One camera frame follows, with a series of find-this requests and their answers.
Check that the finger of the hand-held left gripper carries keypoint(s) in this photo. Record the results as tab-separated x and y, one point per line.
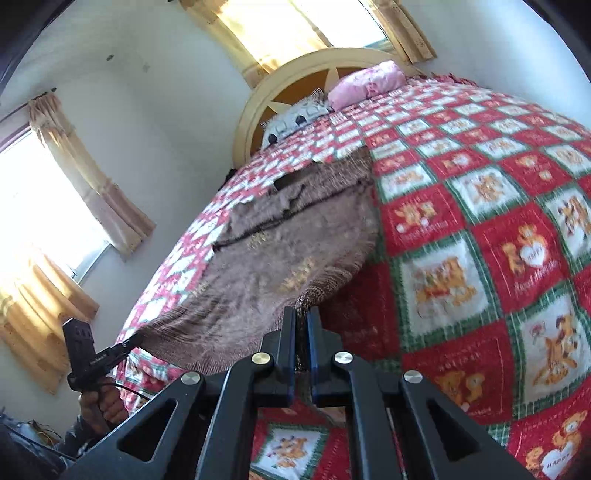
128	348

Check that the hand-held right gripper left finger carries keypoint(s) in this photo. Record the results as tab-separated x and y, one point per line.
282	364

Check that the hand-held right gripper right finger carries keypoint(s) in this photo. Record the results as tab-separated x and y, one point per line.
323	369

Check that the brown knitted sweater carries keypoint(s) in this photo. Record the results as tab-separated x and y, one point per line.
258	258

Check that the person's left forearm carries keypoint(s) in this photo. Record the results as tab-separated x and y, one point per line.
76	438

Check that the person's left hand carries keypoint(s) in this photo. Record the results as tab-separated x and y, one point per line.
111	406

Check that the wide yellow curtain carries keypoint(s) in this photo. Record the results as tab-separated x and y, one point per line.
32	332

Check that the side window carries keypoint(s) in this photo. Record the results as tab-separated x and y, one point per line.
41	207

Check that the narrow beige curtain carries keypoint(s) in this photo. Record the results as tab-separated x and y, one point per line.
411	32
92	184

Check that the red checked printed blanket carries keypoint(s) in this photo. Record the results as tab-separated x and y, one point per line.
485	207

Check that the cream arched bed headboard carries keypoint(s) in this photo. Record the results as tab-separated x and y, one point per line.
244	134

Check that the grey patterned pillow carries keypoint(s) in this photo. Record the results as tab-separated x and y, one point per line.
300	115

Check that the dark curtain rod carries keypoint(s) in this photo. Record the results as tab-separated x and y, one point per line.
44	95

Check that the pink pillow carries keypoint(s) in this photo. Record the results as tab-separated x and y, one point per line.
364	85

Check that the yellow patterned curtain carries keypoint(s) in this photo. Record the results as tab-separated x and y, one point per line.
258	41

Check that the window behind bed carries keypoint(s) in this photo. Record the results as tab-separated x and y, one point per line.
351	23

